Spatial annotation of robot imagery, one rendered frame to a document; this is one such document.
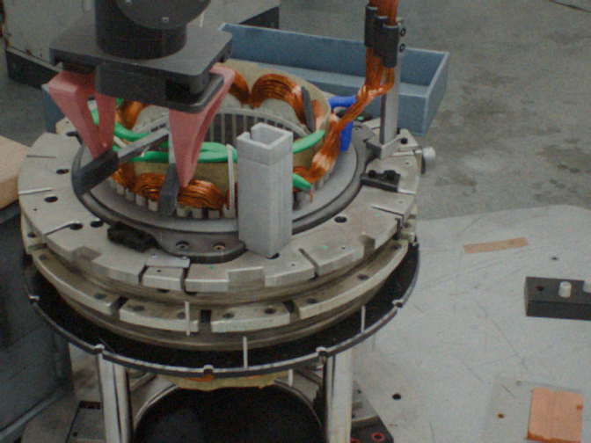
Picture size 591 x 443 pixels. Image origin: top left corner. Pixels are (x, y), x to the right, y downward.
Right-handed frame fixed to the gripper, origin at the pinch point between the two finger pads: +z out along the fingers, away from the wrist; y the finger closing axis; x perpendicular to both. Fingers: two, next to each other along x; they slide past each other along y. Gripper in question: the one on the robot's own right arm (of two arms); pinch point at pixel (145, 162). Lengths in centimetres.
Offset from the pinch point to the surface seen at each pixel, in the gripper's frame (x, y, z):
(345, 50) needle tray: 46.9, 1.9, 12.5
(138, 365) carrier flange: -3.3, 0.5, 15.3
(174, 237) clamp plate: 1.7, 1.4, 7.0
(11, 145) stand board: 15.7, -20.0, 11.8
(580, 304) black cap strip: 44, 31, 36
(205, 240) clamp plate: 2.0, 3.6, 6.9
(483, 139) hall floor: 225, 1, 121
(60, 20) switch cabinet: 208, -120, 100
